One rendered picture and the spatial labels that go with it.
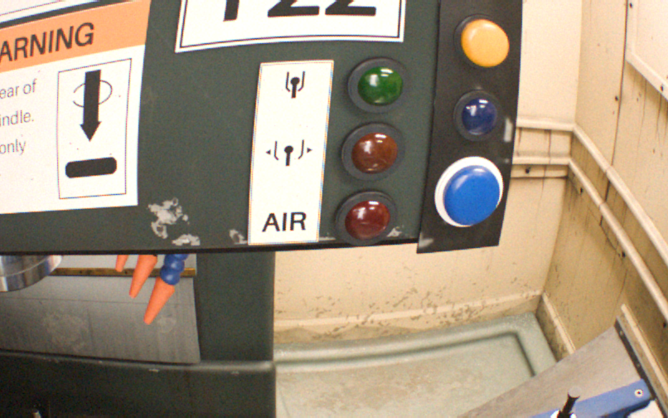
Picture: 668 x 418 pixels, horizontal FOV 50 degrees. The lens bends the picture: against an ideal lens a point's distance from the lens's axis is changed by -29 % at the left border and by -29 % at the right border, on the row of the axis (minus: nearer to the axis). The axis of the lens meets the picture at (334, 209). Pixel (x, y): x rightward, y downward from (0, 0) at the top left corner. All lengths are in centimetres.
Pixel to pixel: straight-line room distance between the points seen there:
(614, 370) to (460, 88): 116
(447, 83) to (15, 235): 23
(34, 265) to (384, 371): 131
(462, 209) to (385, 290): 137
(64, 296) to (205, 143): 88
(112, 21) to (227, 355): 104
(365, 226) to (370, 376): 140
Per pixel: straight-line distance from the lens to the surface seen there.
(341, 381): 179
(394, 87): 39
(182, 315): 126
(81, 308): 126
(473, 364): 187
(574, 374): 154
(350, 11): 38
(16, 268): 60
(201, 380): 137
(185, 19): 37
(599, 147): 166
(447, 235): 44
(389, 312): 183
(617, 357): 155
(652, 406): 88
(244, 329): 133
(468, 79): 40
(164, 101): 38
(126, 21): 36
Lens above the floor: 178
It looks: 31 degrees down
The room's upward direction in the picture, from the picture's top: 5 degrees clockwise
